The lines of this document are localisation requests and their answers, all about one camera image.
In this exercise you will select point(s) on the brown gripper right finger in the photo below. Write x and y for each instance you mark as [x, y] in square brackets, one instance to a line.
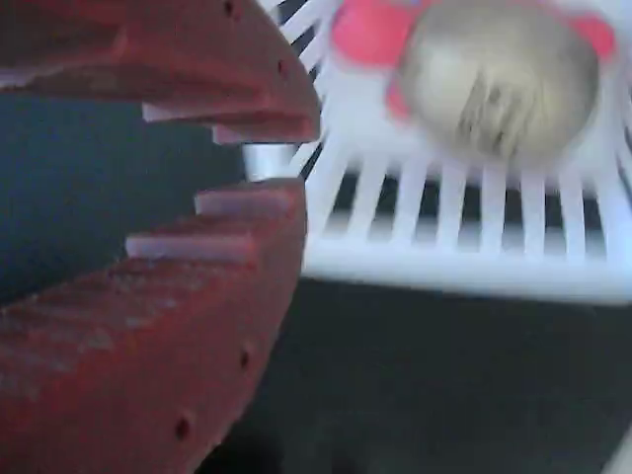
[197, 54]

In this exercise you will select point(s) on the red turtle toy gold shell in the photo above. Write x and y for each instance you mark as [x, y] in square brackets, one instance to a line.
[494, 89]

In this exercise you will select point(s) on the white slotted tray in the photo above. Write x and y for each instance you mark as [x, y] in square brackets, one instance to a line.
[444, 269]

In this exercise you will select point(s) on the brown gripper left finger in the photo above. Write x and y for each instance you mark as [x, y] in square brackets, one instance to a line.
[148, 355]

